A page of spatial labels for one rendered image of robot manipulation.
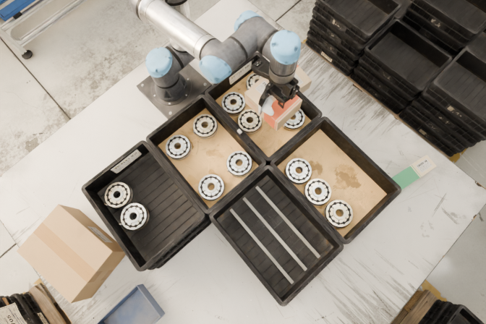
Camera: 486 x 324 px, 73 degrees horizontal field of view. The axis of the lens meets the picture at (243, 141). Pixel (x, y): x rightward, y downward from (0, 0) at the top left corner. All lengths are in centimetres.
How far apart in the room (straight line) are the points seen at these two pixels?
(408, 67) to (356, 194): 108
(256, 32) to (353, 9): 141
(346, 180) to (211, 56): 79
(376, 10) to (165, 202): 166
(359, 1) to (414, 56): 48
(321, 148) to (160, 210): 70
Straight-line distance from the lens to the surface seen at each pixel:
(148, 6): 105
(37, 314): 229
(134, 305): 152
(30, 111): 286
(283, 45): 84
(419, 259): 158
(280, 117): 111
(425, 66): 229
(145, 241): 137
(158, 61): 144
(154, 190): 139
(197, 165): 137
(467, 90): 218
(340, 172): 138
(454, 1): 250
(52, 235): 149
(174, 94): 155
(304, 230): 132
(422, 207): 161
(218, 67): 83
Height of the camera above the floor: 213
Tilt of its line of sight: 71 degrees down
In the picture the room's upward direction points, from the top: 7 degrees counter-clockwise
